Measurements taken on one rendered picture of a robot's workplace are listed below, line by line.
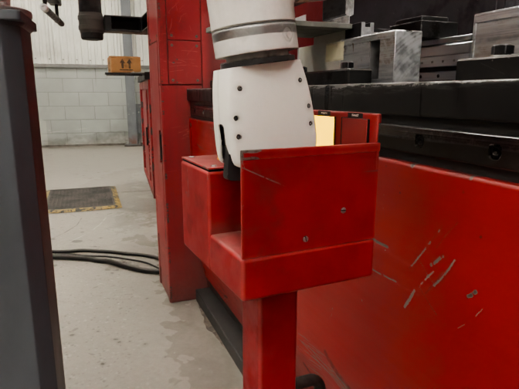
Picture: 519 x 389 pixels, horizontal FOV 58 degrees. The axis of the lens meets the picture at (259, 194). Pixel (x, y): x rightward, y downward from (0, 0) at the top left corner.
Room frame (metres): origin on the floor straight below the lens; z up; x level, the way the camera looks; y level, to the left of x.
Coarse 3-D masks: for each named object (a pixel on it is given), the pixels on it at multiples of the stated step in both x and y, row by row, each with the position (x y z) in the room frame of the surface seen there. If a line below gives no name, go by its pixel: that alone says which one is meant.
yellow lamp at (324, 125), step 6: (318, 120) 0.59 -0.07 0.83; (324, 120) 0.57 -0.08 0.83; (330, 120) 0.56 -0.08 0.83; (318, 126) 0.59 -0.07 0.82; (324, 126) 0.57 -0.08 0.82; (330, 126) 0.56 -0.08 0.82; (318, 132) 0.58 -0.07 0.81; (324, 132) 0.57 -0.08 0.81; (330, 132) 0.56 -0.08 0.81; (318, 138) 0.58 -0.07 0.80; (324, 138) 0.57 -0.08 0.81; (330, 138) 0.56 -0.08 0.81; (318, 144) 0.58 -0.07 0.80; (324, 144) 0.57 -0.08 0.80; (330, 144) 0.56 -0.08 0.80
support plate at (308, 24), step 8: (296, 24) 0.97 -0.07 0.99; (304, 24) 0.98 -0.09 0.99; (312, 24) 0.98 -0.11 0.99; (320, 24) 0.99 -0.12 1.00; (328, 24) 1.00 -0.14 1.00; (336, 24) 1.00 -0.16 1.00; (344, 24) 1.01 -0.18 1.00; (208, 32) 1.09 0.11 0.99; (304, 32) 1.09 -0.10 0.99; (312, 32) 1.09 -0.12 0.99; (320, 32) 1.09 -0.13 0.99; (328, 32) 1.09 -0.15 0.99
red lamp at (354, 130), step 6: (342, 120) 0.54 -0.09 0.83; (348, 120) 0.53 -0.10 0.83; (354, 120) 0.52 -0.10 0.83; (360, 120) 0.51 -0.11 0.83; (366, 120) 0.50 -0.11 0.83; (342, 126) 0.54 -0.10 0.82; (348, 126) 0.53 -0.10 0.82; (354, 126) 0.52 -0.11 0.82; (360, 126) 0.51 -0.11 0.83; (366, 126) 0.50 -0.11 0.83; (342, 132) 0.54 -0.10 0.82; (348, 132) 0.53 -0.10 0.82; (354, 132) 0.52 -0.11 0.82; (360, 132) 0.51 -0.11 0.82; (366, 132) 0.50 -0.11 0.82; (342, 138) 0.54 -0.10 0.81; (348, 138) 0.53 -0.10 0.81; (354, 138) 0.52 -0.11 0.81; (360, 138) 0.51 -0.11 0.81; (366, 138) 0.50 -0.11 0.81
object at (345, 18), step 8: (328, 0) 1.13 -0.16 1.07; (336, 0) 1.10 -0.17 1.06; (344, 0) 1.06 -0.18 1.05; (352, 0) 1.06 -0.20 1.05; (328, 8) 1.13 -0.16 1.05; (336, 8) 1.09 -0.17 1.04; (344, 8) 1.06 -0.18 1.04; (352, 8) 1.06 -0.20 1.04; (328, 16) 1.13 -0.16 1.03; (336, 16) 1.09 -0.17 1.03; (344, 16) 1.08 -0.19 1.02
